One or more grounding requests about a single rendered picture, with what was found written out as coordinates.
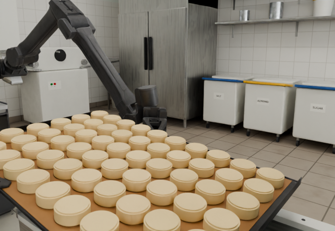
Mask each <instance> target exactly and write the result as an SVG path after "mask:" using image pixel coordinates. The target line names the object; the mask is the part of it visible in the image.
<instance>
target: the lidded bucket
mask: <svg viewBox="0 0 335 231"><path fill-rule="evenodd" d="M333 4H334V0H313V16H329V15H331V13H332V9H333Z"/></svg>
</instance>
